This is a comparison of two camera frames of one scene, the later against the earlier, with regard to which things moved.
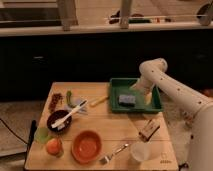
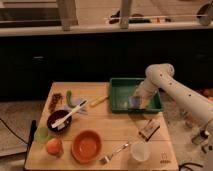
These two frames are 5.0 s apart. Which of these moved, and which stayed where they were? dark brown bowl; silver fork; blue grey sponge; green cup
Moved: blue grey sponge
Stayed: silver fork; dark brown bowl; green cup
